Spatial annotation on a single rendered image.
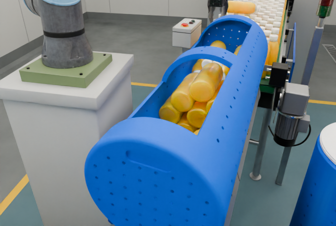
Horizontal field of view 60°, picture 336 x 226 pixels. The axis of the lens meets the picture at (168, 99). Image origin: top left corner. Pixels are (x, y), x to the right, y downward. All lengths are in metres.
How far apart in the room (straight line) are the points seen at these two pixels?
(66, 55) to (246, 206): 1.53
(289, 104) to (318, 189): 0.70
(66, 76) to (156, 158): 0.44
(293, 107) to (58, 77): 1.11
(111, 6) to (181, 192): 5.54
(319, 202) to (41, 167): 0.84
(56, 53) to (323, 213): 0.85
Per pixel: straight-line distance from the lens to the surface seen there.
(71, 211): 1.17
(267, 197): 2.13
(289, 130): 1.61
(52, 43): 0.90
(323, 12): 1.67
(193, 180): 0.49
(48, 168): 1.06
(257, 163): 2.14
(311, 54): 1.74
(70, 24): 0.88
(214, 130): 0.56
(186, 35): 1.51
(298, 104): 1.54
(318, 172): 0.90
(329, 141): 0.90
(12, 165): 2.54
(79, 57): 0.90
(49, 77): 0.88
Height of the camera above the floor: 1.53
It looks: 30 degrees down
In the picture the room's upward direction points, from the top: straight up
